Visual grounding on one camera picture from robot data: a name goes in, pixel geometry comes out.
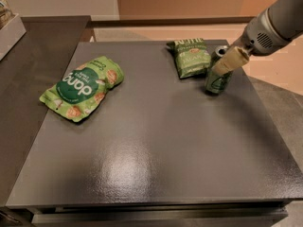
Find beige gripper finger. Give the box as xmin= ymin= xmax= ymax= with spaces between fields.
xmin=211 ymin=45 xmax=249 ymax=76

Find green soda can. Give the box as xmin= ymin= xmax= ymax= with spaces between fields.
xmin=205 ymin=45 xmax=232 ymax=95

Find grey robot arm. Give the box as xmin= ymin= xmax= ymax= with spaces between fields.
xmin=212 ymin=0 xmax=303 ymax=76

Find green jalapeno chip bag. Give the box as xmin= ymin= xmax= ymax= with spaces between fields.
xmin=167 ymin=38 xmax=211 ymax=79

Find green Dang rice chip bag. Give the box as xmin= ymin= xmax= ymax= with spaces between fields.
xmin=39 ymin=56 xmax=124 ymax=123

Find white box on counter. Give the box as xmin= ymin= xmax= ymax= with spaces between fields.
xmin=0 ymin=14 xmax=27 ymax=61

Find snack items in box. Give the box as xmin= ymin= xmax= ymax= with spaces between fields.
xmin=0 ymin=0 xmax=13 ymax=29

